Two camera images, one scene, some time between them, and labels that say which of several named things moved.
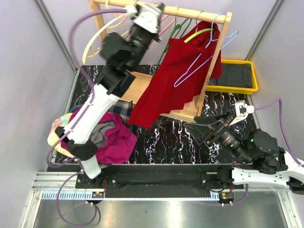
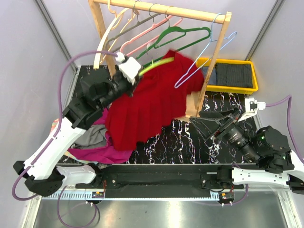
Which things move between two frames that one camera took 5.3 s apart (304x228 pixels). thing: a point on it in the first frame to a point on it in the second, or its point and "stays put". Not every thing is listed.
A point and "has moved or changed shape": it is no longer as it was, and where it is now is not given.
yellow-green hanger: (206, 30) to (153, 65)
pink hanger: (170, 23) has moved or changed shape
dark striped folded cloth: (236, 75) stays put
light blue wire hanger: (237, 33) stays put
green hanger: (176, 26) has moved or changed shape
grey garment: (98, 136) stays put
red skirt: (180, 74) to (160, 97)
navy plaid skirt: (123, 108) to (101, 166)
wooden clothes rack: (140, 89) stays put
